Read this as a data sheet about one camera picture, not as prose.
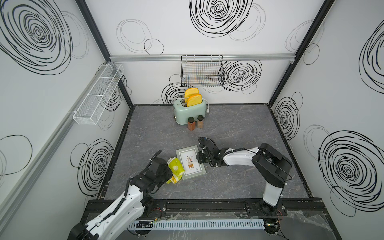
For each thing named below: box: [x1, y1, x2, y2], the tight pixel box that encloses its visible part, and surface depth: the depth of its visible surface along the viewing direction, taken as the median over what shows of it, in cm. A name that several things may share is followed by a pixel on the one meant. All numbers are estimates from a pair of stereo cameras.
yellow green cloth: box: [165, 157, 185, 184], surface depth 84 cm
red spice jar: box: [187, 116, 196, 131], surface depth 101 cm
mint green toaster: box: [173, 98, 207, 125], surface depth 102 cm
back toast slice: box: [184, 87, 200, 102], surface depth 101 cm
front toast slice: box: [187, 94, 203, 107], surface depth 98 cm
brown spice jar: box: [197, 114, 204, 129], surface depth 103 cm
